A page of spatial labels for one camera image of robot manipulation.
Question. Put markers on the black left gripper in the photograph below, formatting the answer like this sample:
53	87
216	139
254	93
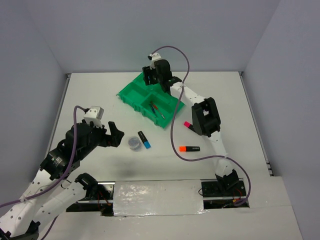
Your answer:
113	140

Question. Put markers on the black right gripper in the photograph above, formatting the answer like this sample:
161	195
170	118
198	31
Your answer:
148	71

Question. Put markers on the clear tub of paperclips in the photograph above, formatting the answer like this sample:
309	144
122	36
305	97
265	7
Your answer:
134	143

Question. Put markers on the blue highlighter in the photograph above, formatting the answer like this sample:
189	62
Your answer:
144	139

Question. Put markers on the orange highlighter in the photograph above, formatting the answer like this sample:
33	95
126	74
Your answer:
189	148

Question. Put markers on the pink highlighter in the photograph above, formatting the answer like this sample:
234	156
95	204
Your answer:
189	125

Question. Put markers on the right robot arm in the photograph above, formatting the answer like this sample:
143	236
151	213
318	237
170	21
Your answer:
206	120

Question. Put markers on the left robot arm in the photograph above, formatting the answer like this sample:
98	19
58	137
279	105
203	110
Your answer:
34	210

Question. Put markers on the green four-compartment bin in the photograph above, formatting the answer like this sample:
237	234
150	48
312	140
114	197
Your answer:
139	96

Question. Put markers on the silver tape sheet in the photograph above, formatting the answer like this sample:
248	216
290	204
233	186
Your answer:
157	198

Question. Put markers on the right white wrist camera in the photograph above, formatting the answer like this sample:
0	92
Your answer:
153	57

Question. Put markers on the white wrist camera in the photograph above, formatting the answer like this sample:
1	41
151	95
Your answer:
153	57
94	115

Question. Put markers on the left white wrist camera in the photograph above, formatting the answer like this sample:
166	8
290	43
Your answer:
94	115

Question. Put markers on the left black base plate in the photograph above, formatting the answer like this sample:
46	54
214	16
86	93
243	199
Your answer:
102	203

